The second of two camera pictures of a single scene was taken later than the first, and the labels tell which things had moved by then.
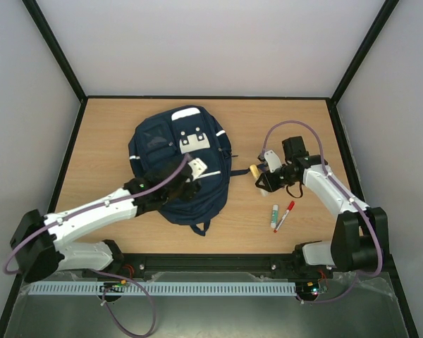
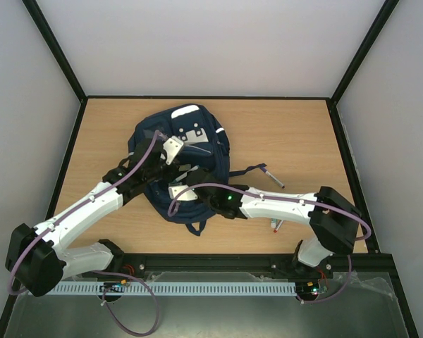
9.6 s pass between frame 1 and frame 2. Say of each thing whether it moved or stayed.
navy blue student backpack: stayed
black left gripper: moved
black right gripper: moved
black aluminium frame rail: stayed
